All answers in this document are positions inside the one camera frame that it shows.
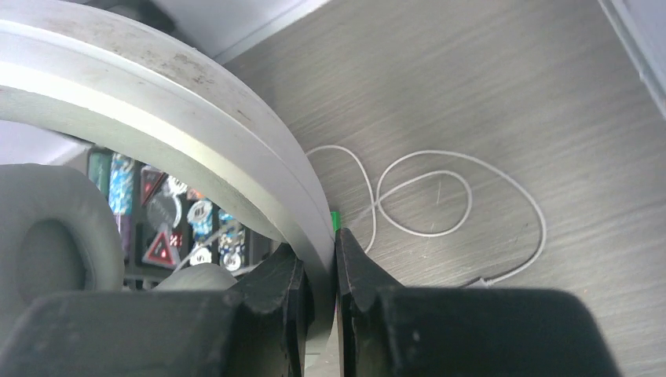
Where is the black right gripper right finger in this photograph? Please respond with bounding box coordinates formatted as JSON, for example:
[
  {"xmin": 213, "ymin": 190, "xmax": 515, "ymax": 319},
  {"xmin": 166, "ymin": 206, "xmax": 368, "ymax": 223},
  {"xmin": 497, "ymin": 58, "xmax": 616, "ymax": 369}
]
[{"xmin": 335, "ymin": 229, "xmax": 620, "ymax": 376}]

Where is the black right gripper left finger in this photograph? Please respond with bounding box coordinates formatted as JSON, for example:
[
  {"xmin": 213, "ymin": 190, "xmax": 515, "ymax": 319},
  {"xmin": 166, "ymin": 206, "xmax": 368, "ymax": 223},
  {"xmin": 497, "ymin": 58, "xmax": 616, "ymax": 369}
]
[{"xmin": 1, "ymin": 245, "xmax": 311, "ymax": 376}]

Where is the white headset cable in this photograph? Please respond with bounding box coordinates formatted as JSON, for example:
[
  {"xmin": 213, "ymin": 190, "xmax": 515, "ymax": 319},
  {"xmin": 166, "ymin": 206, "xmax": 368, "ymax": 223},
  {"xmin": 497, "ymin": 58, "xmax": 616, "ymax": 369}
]
[{"xmin": 306, "ymin": 145, "xmax": 547, "ymax": 287}]

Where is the white gaming headset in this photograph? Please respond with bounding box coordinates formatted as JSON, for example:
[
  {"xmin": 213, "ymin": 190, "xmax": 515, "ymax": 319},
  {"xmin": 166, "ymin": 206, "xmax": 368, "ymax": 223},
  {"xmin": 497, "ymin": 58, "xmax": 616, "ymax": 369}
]
[{"xmin": 1, "ymin": 1, "xmax": 335, "ymax": 356}]

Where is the green toy brick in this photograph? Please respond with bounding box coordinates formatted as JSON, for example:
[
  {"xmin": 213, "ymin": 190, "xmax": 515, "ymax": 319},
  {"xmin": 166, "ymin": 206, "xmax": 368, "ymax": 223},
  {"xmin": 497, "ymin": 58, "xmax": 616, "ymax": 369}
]
[{"xmin": 331, "ymin": 211, "xmax": 342, "ymax": 232}]

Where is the black poker chip case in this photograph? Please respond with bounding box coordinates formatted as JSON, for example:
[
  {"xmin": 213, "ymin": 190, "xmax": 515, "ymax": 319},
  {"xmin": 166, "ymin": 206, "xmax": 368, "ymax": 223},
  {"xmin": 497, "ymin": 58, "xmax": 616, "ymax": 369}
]
[{"xmin": 86, "ymin": 147, "xmax": 273, "ymax": 291}]

